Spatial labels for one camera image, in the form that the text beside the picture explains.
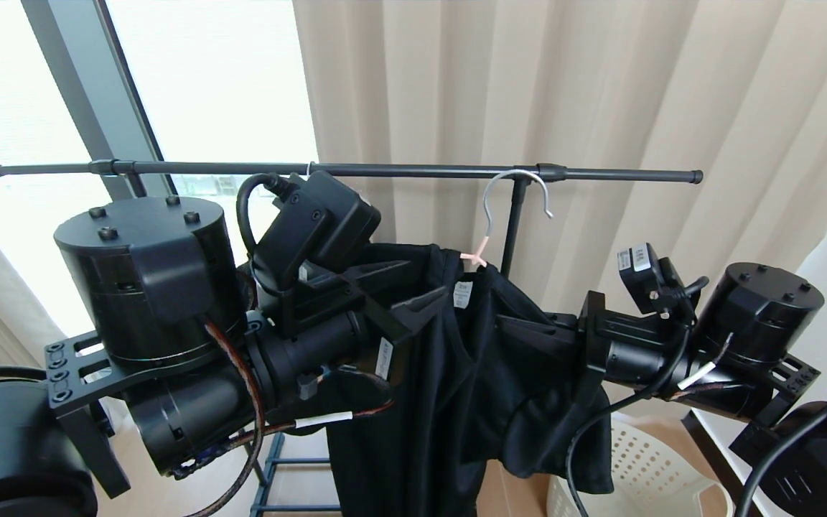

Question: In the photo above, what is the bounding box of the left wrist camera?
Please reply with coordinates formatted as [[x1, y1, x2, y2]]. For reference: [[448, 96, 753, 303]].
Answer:
[[236, 171, 383, 338]]

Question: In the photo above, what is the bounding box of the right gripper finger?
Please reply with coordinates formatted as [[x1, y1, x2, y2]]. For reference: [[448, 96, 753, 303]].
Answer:
[[495, 313, 581, 354]]

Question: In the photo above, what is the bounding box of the beige curtain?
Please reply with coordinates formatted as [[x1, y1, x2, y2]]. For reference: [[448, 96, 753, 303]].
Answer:
[[291, 0, 827, 432]]

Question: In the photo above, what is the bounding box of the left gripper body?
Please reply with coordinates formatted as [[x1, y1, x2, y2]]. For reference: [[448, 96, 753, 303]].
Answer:
[[263, 304, 416, 404]]

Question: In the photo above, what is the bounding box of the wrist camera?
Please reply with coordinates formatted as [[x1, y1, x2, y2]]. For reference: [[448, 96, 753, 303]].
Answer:
[[615, 243, 710, 321], [236, 171, 383, 338]]

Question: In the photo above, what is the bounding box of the white laundry basket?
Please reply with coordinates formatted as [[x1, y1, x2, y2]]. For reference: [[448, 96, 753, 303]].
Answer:
[[546, 413, 734, 517]]

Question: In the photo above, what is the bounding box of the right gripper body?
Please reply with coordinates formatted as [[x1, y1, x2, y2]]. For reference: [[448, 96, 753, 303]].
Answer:
[[576, 289, 685, 411]]

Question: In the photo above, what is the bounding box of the black garment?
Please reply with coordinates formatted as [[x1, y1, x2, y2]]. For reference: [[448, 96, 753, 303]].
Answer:
[[326, 243, 617, 517]]

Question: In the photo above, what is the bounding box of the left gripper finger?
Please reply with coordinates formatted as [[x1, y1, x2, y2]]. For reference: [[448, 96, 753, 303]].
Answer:
[[345, 258, 416, 289], [389, 285, 452, 335]]

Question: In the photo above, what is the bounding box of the black clothes rack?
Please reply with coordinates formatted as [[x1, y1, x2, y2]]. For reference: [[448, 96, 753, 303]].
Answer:
[[0, 159, 704, 517]]

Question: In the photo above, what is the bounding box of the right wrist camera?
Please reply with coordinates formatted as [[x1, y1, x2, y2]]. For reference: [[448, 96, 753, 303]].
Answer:
[[615, 243, 710, 321]]

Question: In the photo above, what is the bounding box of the window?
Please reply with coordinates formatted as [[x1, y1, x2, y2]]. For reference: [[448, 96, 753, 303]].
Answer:
[[0, 0, 321, 338]]

